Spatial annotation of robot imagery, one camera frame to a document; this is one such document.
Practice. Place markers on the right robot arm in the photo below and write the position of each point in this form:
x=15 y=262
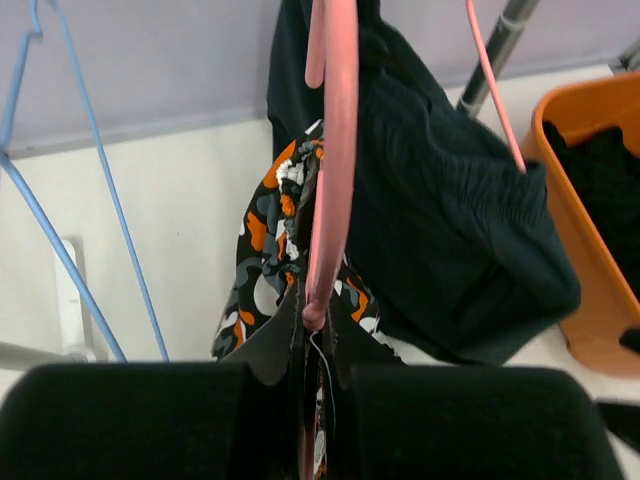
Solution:
x=623 y=420

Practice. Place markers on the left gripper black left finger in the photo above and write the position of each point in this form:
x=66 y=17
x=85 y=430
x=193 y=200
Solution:
x=140 y=425

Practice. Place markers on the metal clothes rack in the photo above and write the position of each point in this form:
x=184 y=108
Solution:
x=503 y=39

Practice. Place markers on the blue wire hanger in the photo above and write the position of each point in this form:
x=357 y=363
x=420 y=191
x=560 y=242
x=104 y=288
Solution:
x=120 y=45

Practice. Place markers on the black shorts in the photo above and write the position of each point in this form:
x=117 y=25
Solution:
x=605 y=176

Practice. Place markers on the pink wire hanger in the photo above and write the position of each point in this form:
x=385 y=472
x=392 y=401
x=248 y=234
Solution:
x=487 y=69
x=332 y=63

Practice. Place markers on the orange camouflage shorts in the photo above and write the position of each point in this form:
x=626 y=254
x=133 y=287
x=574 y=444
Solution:
x=303 y=404

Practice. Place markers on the orange plastic laundry basket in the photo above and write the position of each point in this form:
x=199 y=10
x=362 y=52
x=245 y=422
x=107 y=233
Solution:
x=608 y=307

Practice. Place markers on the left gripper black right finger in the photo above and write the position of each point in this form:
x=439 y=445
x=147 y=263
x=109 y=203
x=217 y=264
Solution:
x=395 y=421

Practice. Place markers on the dark green shorts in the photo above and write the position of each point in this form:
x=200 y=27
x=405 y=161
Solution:
x=455 y=243

